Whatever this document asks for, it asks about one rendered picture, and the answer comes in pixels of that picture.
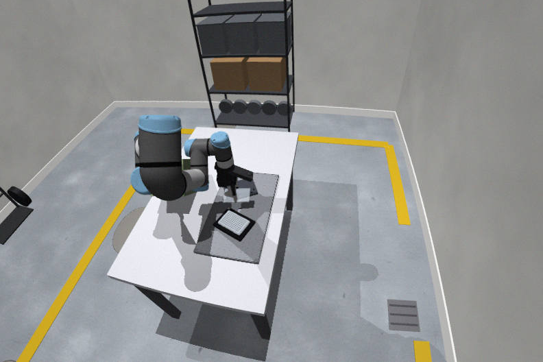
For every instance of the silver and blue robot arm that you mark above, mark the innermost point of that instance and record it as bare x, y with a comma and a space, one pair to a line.
160, 148

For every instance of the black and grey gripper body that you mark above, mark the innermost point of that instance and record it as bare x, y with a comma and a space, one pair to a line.
223, 178

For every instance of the black rectangular frame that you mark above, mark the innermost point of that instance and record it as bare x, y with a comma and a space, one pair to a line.
232, 234

